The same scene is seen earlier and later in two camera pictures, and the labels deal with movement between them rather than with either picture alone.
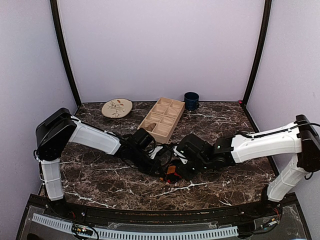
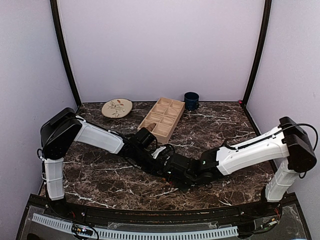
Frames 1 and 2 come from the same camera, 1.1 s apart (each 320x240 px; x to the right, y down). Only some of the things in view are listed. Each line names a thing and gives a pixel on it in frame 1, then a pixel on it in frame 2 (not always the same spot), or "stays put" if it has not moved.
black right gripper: x=186 y=175 to x=182 y=187
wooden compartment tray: x=165 y=113 stays put
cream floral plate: x=117 y=108 stays put
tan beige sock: x=151 y=127 stays put
